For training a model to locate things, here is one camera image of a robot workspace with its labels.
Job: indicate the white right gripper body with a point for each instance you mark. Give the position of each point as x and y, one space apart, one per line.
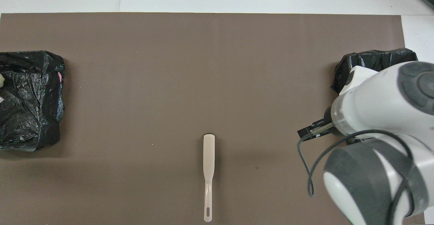
329 119

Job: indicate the beige hand brush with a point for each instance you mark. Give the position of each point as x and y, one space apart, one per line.
209 150

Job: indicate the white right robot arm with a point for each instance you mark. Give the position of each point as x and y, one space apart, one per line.
373 109

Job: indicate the black bag lined bin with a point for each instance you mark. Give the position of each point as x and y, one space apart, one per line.
27 99
373 60

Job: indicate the brown table mat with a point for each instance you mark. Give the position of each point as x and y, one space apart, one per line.
217 31

